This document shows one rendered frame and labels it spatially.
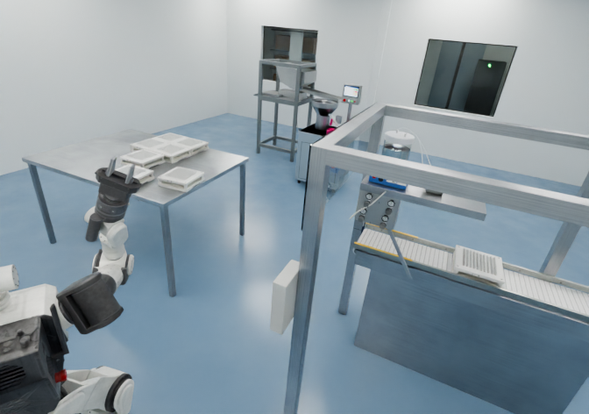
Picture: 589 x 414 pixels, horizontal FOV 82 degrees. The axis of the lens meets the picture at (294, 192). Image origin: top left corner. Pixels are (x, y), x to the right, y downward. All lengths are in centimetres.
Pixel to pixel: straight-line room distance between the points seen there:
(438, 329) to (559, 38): 532
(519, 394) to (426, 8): 570
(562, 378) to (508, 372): 25
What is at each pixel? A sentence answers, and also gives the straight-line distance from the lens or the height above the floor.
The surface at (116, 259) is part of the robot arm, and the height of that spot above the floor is 116.
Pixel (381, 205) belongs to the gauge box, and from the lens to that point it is 189.
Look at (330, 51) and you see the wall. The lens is 720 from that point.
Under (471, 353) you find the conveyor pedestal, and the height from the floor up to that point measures 32.
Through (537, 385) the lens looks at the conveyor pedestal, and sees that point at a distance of 259.
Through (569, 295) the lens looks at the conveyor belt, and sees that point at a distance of 239.
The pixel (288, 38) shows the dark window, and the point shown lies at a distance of 769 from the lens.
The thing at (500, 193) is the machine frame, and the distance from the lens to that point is 112.
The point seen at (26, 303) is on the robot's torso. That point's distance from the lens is 123.
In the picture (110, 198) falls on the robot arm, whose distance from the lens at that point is 116.
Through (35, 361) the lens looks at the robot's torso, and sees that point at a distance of 111.
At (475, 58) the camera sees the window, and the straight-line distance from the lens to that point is 684.
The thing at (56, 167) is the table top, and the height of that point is 85.
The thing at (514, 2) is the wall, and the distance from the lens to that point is 677.
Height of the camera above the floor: 198
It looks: 26 degrees down
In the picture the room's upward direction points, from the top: 5 degrees clockwise
